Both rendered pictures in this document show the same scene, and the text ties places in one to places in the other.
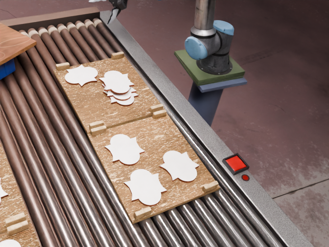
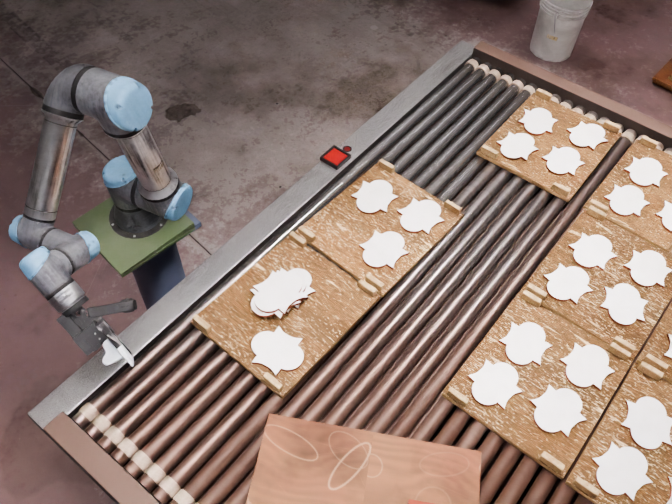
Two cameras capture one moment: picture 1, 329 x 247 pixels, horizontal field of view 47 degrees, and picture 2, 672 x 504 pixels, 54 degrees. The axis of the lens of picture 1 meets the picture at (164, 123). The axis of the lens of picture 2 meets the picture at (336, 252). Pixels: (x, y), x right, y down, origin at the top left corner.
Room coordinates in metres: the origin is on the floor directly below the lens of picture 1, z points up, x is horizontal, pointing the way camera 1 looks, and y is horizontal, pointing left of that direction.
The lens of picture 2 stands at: (1.34, 1.27, 2.51)
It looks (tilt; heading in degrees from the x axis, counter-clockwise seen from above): 53 degrees down; 256
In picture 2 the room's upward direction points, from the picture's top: 2 degrees clockwise
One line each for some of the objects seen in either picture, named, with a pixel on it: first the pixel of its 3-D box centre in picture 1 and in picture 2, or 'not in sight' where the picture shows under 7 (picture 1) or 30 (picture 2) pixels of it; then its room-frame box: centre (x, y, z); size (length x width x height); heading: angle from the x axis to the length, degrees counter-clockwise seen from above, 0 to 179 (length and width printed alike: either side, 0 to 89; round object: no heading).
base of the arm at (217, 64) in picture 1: (216, 56); (135, 204); (1.63, -0.19, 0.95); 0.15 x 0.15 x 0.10
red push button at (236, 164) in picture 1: (235, 164); (335, 157); (0.97, -0.30, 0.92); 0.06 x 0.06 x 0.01; 39
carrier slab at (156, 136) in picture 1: (151, 161); (380, 224); (0.89, 0.02, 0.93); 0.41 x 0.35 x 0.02; 37
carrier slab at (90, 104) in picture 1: (107, 90); (286, 309); (1.23, 0.27, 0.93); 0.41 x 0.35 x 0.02; 38
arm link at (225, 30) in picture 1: (219, 36); (127, 181); (1.63, -0.18, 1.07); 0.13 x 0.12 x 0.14; 143
